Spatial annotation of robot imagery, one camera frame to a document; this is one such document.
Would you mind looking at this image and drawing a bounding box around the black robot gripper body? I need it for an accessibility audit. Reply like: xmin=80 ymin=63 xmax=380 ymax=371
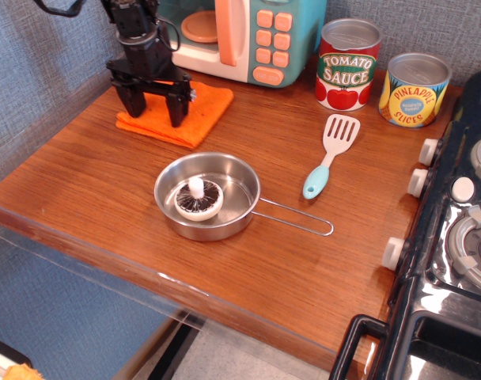
xmin=107 ymin=27 xmax=196 ymax=102

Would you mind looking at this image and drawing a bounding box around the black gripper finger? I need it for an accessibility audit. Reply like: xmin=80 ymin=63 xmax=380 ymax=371
xmin=115 ymin=85 xmax=146 ymax=118
xmin=165 ymin=94 xmax=191 ymax=127

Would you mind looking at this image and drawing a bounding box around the orange towel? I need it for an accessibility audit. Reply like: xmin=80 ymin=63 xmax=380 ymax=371
xmin=116 ymin=82 xmax=234 ymax=149

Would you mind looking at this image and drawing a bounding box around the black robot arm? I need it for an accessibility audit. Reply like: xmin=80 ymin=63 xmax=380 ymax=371
xmin=103 ymin=1 xmax=195 ymax=127

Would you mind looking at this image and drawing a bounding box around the toy microwave oven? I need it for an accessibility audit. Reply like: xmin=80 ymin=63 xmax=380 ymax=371
xmin=157 ymin=1 xmax=327 ymax=88

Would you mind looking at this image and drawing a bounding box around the toy mushroom half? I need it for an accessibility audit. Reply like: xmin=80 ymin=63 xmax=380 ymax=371
xmin=174 ymin=177 xmax=224 ymax=222

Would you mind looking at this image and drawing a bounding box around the small steel frying pan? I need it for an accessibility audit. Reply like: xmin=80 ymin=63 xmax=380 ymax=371
xmin=153 ymin=152 xmax=335 ymax=241

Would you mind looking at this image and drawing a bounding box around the tomato sauce can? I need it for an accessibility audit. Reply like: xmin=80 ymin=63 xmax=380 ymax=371
xmin=315 ymin=18 xmax=382 ymax=111

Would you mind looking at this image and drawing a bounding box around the pineapple slices can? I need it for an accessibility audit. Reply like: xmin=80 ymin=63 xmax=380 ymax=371
xmin=378 ymin=52 xmax=452 ymax=128

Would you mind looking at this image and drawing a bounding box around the white stove knob middle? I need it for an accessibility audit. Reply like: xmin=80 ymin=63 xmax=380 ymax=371
xmin=407 ymin=169 xmax=428 ymax=198

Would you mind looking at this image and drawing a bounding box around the white stove knob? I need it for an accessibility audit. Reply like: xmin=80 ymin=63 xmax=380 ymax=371
xmin=407 ymin=169 xmax=428 ymax=198
xmin=381 ymin=237 xmax=405 ymax=272
xmin=419 ymin=139 xmax=439 ymax=167

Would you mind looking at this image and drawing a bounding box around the white stove knob rear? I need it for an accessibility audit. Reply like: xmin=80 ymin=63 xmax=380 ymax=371
xmin=419 ymin=139 xmax=439 ymax=167

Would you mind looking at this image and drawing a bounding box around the white stove knob front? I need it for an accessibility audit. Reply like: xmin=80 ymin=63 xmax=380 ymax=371
xmin=381 ymin=237 xmax=405 ymax=272

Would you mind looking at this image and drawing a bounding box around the orange plush object corner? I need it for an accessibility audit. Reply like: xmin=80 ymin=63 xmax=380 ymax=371
xmin=2 ymin=363 xmax=44 ymax=380

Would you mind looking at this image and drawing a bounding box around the black toy stove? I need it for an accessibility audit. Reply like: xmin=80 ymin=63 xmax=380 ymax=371
xmin=330 ymin=71 xmax=481 ymax=379

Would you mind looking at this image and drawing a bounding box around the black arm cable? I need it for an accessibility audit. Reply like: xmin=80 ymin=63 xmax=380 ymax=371
xmin=33 ymin=0 xmax=89 ymax=19

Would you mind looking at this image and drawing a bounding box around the white spatula blue handle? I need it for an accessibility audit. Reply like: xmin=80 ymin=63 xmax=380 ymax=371
xmin=302 ymin=114 xmax=361 ymax=200

